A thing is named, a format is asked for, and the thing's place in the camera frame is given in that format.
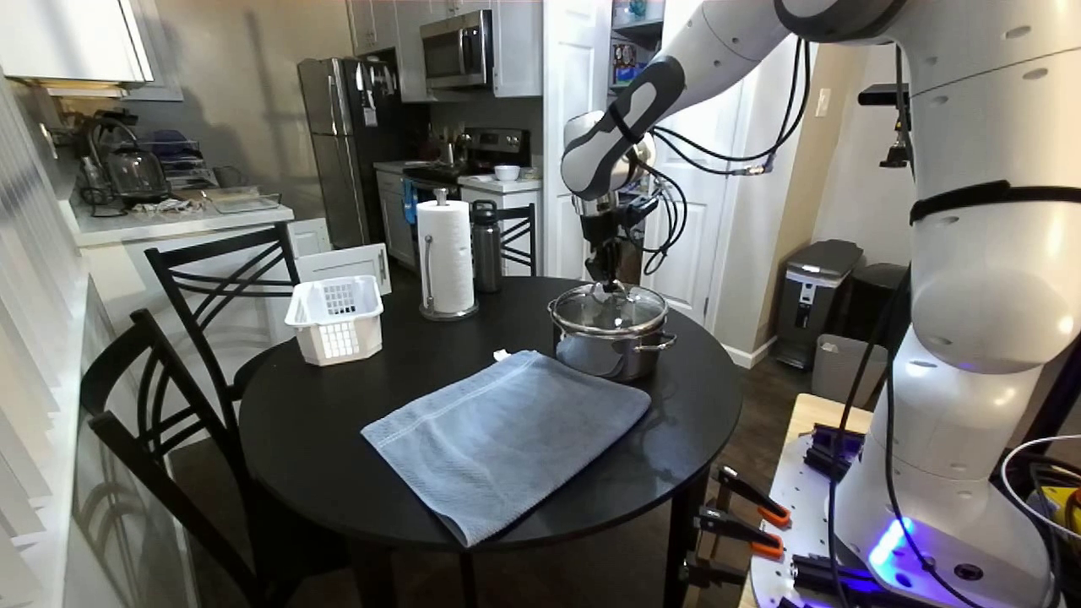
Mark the grey step trash can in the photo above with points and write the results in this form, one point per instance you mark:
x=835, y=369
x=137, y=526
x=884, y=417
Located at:
x=812, y=297

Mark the white bowl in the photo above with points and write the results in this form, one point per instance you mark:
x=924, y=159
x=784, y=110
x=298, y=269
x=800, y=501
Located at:
x=507, y=173

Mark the robot mounting workbench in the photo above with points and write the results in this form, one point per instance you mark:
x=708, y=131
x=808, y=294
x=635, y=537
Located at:
x=804, y=494

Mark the stainless steel refrigerator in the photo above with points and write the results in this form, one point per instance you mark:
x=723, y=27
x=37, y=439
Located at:
x=343, y=147

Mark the black bag on counter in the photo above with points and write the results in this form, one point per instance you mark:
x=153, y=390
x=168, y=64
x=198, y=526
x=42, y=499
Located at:
x=120, y=171

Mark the black kitchen stove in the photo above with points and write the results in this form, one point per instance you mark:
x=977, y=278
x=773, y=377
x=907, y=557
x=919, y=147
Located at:
x=485, y=147

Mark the black metal chair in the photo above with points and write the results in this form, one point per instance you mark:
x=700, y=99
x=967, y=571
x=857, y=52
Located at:
x=215, y=280
x=518, y=238

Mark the white paper towel roll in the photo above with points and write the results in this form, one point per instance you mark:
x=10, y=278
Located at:
x=448, y=259

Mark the stainless steel pot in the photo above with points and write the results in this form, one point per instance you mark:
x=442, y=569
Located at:
x=611, y=357

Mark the steel microwave oven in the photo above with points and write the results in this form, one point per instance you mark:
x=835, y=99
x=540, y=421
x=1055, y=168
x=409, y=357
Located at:
x=456, y=52

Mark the black wooden chair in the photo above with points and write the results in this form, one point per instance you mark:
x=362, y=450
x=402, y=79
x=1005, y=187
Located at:
x=145, y=426

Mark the white plastic basket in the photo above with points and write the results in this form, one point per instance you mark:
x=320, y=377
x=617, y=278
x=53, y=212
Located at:
x=337, y=323

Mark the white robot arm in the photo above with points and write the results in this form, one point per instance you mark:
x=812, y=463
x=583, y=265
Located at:
x=992, y=280

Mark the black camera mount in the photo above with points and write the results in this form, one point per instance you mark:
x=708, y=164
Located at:
x=892, y=111

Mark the blue grey cloth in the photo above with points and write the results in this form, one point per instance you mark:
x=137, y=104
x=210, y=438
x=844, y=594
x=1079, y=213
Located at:
x=493, y=439

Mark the small grey bin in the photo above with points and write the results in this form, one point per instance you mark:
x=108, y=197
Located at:
x=841, y=367

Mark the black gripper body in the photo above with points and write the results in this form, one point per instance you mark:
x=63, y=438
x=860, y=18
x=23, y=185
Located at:
x=611, y=222

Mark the round black table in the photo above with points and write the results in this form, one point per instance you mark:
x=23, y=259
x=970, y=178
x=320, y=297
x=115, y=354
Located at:
x=338, y=450

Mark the round glass lid steel rim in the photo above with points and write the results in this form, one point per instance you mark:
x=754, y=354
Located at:
x=610, y=307

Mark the black bottle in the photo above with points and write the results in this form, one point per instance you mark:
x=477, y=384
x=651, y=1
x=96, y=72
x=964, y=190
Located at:
x=485, y=240

